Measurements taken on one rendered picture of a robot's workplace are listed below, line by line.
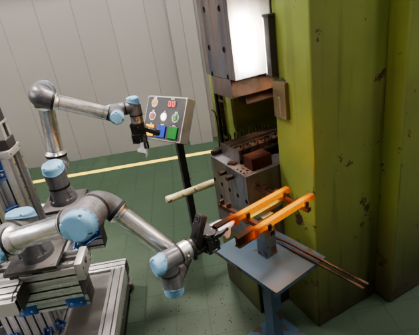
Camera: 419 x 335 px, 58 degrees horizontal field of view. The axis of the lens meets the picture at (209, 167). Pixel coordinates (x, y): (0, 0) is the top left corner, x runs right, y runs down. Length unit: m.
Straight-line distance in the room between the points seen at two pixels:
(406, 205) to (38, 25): 4.18
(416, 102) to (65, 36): 3.91
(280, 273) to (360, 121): 0.78
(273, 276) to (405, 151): 0.88
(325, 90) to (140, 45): 3.39
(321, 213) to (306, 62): 0.72
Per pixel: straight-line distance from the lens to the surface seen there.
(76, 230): 1.39
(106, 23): 4.82
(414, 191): 2.21
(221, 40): 1.87
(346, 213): 2.03
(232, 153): 2.06
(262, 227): 1.44
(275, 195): 1.63
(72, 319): 2.43
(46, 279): 1.91
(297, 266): 1.68
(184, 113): 2.33
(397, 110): 1.95
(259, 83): 1.97
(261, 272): 1.66
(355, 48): 1.77
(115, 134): 5.08
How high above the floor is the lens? 1.77
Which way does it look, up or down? 25 degrees down
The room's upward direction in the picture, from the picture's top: 9 degrees counter-clockwise
